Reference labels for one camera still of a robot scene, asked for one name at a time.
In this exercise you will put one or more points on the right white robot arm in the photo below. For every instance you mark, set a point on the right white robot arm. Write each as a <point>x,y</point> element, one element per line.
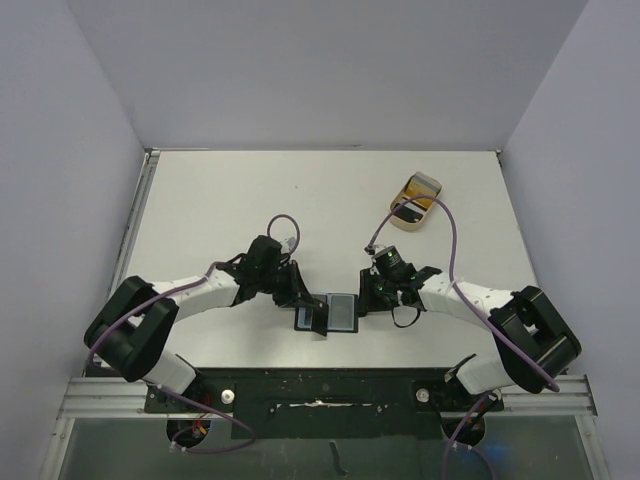
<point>534,343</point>

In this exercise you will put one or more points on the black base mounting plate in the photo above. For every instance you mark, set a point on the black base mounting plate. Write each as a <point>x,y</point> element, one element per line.
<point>324,403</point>

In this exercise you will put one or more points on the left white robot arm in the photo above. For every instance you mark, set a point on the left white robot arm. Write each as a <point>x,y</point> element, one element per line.
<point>130,332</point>

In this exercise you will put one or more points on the stack of black cards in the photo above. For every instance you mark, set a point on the stack of black cards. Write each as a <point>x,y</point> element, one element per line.
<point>422,188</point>

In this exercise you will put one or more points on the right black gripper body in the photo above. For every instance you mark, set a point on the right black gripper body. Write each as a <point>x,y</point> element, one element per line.
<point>370,292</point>

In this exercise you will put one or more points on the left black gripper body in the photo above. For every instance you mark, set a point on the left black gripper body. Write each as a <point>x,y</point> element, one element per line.
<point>278,282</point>

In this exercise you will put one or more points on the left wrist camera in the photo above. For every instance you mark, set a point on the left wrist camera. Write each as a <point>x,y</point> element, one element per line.
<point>289,245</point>

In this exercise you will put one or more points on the beige wooden tray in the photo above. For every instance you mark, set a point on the beige wooden tray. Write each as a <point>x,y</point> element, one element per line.
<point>406,215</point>

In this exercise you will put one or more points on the white edged credit card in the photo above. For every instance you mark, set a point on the white edged credit card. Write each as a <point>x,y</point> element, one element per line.
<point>319,315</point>

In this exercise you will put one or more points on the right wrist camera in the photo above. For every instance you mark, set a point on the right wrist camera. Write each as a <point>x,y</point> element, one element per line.
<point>374,249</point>

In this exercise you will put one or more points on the black leather card holder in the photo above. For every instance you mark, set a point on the black leather card holder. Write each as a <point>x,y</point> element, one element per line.
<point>303,316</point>

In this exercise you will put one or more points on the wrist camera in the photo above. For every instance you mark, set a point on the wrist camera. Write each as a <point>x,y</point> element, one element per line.
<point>374,249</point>
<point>289,245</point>

